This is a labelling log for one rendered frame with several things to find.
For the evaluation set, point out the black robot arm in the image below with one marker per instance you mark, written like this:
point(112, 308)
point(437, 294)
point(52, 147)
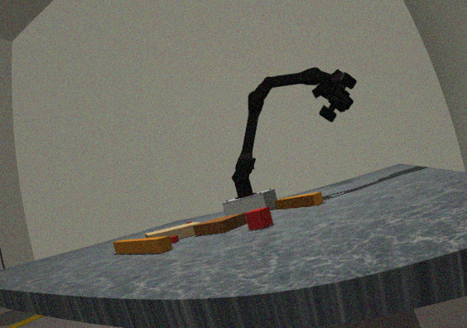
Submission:
point(245, 163)

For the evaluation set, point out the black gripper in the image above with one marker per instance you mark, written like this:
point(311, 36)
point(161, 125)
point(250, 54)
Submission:
point(336, 96)

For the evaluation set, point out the orange flat bar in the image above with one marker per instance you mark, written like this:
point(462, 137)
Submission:
point(146, 245)
point(299, 201)

